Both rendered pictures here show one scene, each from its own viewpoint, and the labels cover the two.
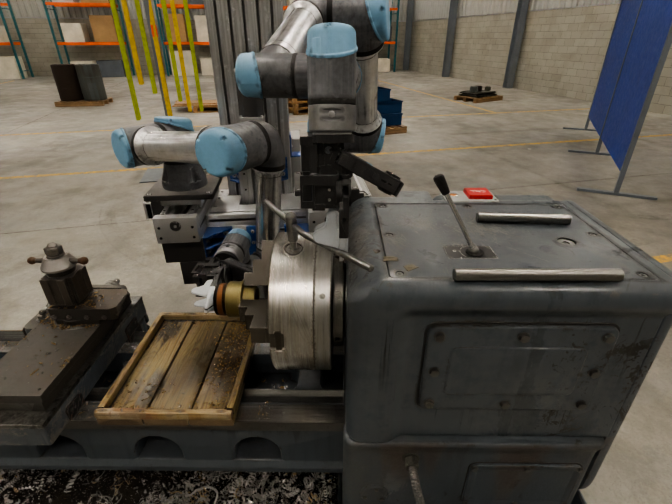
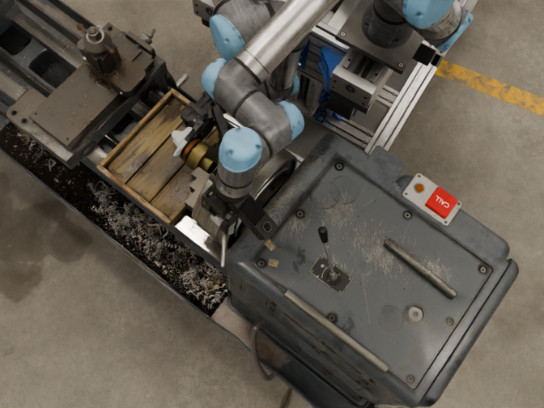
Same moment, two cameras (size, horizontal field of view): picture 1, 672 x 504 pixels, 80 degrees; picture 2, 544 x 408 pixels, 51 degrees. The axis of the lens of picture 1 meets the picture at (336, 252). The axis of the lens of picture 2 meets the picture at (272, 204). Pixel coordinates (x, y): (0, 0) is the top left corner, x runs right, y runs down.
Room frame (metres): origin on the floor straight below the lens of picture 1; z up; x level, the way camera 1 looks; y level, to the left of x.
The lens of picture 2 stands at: (0.34, -0.27, 2.58)
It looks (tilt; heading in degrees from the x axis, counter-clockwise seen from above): 71 degrees down; 31
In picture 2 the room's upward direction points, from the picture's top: 7 degrees clockwise
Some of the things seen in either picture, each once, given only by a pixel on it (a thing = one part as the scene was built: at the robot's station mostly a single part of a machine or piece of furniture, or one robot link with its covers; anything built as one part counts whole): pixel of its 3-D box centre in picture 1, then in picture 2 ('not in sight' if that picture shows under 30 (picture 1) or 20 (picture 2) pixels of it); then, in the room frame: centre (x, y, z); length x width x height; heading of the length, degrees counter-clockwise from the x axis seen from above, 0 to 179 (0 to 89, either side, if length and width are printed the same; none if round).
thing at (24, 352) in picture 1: (65, 336); (96, 86); (0.79, 0.69, 0.95); 0.43 x 0.17 x 0.05; 179
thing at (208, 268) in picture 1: (216, 274); (204, 114); (0.88, 0.31, 1.08); 0.12 x 0.09 x 0.08; 178
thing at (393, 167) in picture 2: (413, 201); (382, 167); (0.98, -0.20, 1.24); 0.09 x 0.08 x 0.03; 89
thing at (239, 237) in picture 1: (235, 246); not in sight; (1.04, 0.29, 1.08); 0.11 x 0.08 x 0.09; 178
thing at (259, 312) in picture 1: (261, 322); (200, 195); (0.68, 0.16, 1.08); 0.12 x 0.11 x 0.05; 179
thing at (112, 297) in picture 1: (85, 307); (113, 70); (0.85, 0.66, 0.99); 0.20 x 0.10 x 0.05; 89
